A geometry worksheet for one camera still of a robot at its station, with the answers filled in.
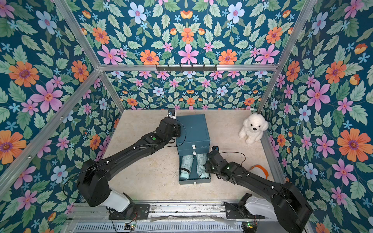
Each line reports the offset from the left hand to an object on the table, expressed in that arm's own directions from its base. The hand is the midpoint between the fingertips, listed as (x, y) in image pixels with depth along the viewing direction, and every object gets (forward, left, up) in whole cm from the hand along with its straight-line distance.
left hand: (179, 125), depth 84 cm
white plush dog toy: (-2, -46, -5) cm, 46 cm away
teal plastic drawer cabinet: (-13, -7, -3) cm, 15 cm away
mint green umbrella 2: (-15, -12, -15) cm, 24 cm away
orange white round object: (-21, -47, -19) cm, 54 cm away
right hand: (-19, -15, -15) cm, 29 cm away
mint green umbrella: (-17, -2, -17) cm, 24 cm away
